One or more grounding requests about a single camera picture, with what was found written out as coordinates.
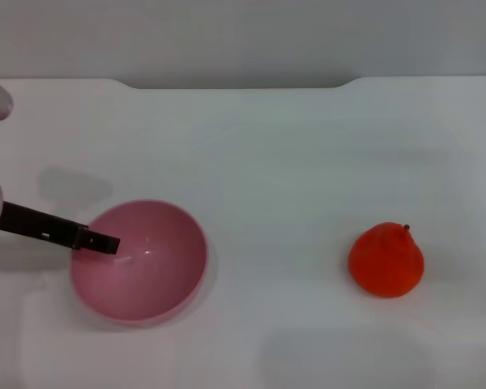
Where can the pink plastic bowl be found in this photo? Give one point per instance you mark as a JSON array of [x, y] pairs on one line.
[[154, 283]]

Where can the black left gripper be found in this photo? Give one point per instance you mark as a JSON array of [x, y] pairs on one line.
[[40, 226]]

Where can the orange toy fruit with stem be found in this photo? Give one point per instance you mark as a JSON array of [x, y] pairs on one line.
[[384, 267]]

